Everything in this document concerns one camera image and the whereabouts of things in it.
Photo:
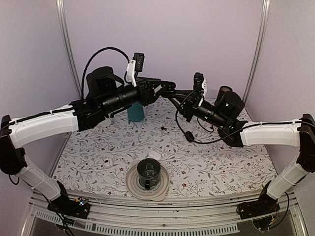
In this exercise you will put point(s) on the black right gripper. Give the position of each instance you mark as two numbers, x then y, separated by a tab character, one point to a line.
193	97

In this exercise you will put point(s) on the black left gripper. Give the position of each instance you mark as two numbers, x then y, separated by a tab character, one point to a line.
147	95

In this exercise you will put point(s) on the black oval charging case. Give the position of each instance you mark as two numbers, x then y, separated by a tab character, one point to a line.
168	93

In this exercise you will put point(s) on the small black earbud case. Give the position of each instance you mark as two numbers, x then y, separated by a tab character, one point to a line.
189	136

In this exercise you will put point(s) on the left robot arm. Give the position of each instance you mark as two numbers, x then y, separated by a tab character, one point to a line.
107	96

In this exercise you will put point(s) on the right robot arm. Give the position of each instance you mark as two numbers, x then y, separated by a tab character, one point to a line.
235	133

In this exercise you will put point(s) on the white open charging case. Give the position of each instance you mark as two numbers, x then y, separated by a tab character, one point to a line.
154	155

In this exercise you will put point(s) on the small white earbud case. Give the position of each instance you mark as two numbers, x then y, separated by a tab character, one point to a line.
108	162

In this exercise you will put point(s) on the teal cup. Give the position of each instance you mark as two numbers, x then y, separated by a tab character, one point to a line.
135	113

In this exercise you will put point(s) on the dark brown tall cup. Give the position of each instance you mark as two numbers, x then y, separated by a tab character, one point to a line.
224	89

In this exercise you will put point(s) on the clear plastic cup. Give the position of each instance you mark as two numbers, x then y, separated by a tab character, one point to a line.
105	123

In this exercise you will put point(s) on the dark glass mug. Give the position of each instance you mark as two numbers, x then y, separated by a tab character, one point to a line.
149	173

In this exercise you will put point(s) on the floral table cloth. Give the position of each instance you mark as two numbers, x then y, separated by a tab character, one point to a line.
204	167

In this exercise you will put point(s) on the beige round plate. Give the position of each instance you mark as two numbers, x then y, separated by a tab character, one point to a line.
151	189

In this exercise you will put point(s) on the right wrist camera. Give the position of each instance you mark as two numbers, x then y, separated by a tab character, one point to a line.
199	87

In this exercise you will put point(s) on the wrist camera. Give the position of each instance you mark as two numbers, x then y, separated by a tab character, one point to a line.
199	87
133	68

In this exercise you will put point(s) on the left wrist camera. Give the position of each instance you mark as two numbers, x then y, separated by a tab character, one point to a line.
133	68

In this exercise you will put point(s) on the right aluminium frame post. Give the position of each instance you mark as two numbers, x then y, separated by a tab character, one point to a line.
258	47

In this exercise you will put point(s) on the aluminium frame post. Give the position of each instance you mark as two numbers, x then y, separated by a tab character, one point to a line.
258	47
66	37

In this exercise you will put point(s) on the left aluminium frame post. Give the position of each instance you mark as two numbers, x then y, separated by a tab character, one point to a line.
66	37

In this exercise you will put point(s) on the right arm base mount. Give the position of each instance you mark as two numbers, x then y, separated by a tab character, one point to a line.
256	208

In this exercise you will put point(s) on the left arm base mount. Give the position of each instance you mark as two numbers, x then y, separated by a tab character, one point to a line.
70	207

